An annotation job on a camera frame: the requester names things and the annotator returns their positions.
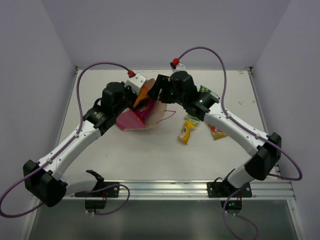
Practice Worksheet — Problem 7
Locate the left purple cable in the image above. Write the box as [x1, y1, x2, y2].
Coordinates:
[0, 62, 136, 217]

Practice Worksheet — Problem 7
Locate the pink and tan paper bag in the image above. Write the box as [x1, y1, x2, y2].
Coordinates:
[115, 78, 176, 132]

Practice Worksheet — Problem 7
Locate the colourful candy bag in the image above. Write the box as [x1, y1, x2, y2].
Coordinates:
[208, 124, 228, 141]

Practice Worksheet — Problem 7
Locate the green snack bag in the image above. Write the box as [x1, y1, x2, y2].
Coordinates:
[199, 85, 220, 101]

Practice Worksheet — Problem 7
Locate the yellow snack pack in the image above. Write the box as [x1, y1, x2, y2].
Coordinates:
[177, 120, 197, 145]

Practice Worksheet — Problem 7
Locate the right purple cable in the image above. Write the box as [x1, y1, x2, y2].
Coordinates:
[171, 46, 303, 181]

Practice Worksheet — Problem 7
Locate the small green snack packet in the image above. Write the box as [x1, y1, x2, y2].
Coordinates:
[184, 114, 201, 127]

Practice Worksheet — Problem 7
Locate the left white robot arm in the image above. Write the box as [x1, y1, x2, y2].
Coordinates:
[23, 82, 141, 207]

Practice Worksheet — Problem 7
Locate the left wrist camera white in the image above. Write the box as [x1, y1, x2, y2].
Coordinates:
[124, 73, 147, 96]

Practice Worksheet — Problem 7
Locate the orange snack bag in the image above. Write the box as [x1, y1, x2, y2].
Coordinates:
[133, 86, 150, 109]

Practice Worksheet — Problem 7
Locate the purple cable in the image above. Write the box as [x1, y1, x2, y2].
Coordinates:
[0, 62, 136, 217]
[171, 46, 303, 181]

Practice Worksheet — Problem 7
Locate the magenta snack pack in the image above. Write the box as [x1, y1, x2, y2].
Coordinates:
[134, 98, 155, 120]

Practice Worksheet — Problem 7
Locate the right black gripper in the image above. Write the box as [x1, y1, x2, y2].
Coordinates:
[147, 73, 188, 107]

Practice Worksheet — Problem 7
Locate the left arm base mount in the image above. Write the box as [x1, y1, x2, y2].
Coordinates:
[74, 181, 120, 198]

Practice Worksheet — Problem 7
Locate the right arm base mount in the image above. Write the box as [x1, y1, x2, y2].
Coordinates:
[206, 177, 253, 198]

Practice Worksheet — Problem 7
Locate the red snack pack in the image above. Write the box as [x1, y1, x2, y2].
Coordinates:
[131, 110, 145, 125]

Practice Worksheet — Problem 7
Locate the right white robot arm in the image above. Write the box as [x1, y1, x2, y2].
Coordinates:
[147, 70, 282, 197]

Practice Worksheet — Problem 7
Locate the aluminium front rail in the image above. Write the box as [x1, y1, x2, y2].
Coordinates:
[32, 179, 296, 201]

